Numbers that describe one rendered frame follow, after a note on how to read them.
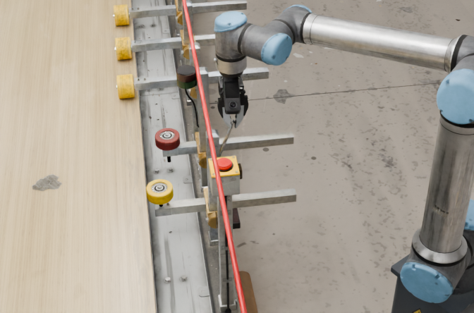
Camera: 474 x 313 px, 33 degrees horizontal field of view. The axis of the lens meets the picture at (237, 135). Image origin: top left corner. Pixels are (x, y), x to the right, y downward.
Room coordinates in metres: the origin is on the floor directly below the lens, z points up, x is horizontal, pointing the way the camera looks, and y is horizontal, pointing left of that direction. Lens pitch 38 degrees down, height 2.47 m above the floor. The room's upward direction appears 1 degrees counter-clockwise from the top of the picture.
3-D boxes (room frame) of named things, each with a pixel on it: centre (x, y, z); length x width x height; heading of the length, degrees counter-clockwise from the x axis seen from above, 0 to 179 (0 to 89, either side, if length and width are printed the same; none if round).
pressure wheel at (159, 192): (1.76, 0.23, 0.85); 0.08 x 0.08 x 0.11
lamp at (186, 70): (1.98, 0.15, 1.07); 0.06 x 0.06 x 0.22; 8
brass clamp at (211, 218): (1.76, 0.07, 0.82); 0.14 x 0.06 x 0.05; 8
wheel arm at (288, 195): (1.78, 0.04, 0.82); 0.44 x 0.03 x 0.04; 98
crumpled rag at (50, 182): (1.79, 0.57, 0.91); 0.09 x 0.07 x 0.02; 105
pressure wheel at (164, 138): (2.01, 0.22, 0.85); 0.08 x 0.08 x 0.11
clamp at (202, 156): (2.01, 0.11, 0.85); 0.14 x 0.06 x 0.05; 8
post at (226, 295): (1.48, 0.03, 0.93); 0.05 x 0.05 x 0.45; 8
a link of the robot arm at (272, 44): (1.88, -0.09, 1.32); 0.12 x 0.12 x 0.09; 56
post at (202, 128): (1.99, 0.10, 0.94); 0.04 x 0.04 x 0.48; 8
